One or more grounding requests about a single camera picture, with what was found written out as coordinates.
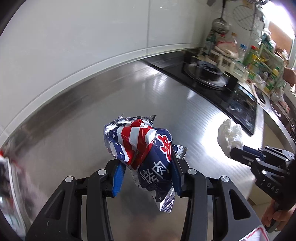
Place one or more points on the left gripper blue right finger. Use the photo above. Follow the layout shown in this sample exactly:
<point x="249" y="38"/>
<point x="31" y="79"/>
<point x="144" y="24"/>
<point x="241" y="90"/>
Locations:
<point x="178" y="171"/>

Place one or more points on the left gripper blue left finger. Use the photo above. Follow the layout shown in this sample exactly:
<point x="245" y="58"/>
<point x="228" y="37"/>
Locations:
<point x="118" y="177"/>

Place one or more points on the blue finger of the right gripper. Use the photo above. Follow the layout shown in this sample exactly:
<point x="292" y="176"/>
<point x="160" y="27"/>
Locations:
<point x="251" y="150"/>
<point x="243" y="157"/>

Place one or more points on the white tissue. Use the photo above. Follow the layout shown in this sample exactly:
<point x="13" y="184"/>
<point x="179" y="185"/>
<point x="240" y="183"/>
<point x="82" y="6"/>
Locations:
<point x="229" y="136"/>

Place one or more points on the red white blue snack bag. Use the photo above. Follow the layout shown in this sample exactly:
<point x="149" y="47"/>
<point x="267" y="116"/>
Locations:
<point x="146" y="151"/>

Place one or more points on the person's right hand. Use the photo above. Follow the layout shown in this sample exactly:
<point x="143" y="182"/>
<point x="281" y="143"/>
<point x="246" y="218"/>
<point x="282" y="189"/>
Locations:
<point x="282" y="216"/>

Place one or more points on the green oil bottle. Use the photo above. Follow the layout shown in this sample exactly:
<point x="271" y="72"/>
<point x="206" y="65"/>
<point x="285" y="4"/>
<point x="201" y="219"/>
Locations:
<point x="249" y="55"/>

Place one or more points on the black gas stove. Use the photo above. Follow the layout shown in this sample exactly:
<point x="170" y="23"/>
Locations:
<point x="206" y="79"/>

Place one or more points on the white plastic tray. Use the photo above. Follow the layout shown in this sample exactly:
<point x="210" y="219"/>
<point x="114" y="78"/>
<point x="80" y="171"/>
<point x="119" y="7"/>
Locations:
<point x="9" y="206"/>

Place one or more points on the metal strainer ladle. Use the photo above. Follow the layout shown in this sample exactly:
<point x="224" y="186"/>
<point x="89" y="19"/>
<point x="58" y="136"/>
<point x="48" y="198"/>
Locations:
<point x="219" y="25"/>

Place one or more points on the round wire rack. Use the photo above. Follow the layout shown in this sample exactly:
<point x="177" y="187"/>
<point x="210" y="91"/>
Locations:
<point x="246" y="17"/>

